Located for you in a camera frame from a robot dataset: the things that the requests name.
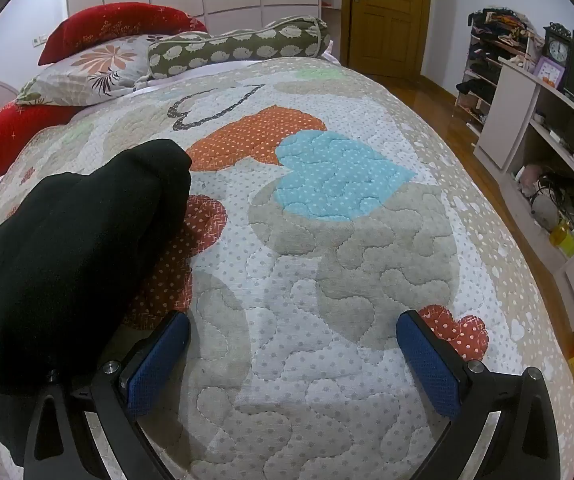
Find red velvet pillow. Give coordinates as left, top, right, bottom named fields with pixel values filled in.
left=38, top=3, right=209, bottom=66

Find yellow bottle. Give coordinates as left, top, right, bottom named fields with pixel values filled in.
left=550, top=218, right=574, bottom=259

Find floral print pillow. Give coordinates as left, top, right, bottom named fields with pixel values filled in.
left=16, top=35, right=169, bottom=107

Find pink framed clock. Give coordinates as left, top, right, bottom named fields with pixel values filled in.
left=534, top=56, right=567, bottom=90

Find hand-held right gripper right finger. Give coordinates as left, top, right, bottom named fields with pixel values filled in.
left=396, top=310, right=563, bottom=480

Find wooden door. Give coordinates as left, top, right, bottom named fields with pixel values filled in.
left=349, top=0, right=433, bottom=80

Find shoe rack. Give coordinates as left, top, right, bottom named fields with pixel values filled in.
left=454, top=7, right=544, bottom=137

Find dark table clock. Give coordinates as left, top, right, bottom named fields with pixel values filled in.
left=542, top=23, right=573, bottom=69

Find red pillow with white print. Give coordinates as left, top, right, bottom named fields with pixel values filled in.
left=0, top=102, right=84, bottom=222

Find green patterned bolster pillow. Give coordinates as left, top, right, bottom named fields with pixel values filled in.
left=139, top=16, right=332, bottom=82

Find white television cabinet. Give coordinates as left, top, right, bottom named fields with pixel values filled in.
left=473, top=57, right=574, bottom=332

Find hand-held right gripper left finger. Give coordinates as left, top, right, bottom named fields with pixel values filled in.
left=24, top=310, right=191, bottom=480

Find heart-patterned quilt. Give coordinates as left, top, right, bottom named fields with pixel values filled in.
left=0, top=55, right=574, bottom=480

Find black pants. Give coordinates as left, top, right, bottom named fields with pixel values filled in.
left=0, top=139, right=193, bottom=467

